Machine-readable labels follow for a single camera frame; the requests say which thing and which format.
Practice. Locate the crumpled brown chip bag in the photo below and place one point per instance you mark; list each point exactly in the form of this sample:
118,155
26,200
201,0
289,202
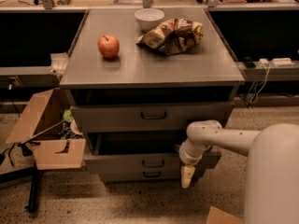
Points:
173,37

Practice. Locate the grey bottom drawer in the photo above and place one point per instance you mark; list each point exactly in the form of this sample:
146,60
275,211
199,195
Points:
140,176

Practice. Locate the white bowl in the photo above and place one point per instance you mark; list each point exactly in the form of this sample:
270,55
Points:
148,18

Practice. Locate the open cardboard box left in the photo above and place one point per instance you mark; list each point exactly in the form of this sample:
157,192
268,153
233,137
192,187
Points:
43,126

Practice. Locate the black adapter on shelf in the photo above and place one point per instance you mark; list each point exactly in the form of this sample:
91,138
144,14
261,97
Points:
248,62

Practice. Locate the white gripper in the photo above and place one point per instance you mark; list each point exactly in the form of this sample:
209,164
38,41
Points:
191,159

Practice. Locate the grey metal drawer cabinet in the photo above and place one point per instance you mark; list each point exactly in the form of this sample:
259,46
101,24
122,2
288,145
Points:
204,74

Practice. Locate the grey drawer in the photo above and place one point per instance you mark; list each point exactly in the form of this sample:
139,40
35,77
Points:
140,176
134,151
147,117

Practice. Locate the clear plastic piece left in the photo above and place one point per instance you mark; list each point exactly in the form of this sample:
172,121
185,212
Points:
58,63

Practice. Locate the grey top drawer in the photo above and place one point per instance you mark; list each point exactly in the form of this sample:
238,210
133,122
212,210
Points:
147,117

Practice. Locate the cardboard box bottom right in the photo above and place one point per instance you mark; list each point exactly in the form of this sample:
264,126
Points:
217,216

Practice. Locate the white power strip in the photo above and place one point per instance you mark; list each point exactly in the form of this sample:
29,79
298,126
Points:
282,62

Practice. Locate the red apple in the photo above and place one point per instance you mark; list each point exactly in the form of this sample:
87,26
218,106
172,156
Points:
108,46

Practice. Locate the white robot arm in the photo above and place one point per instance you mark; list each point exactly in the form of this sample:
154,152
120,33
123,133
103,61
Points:
272,174

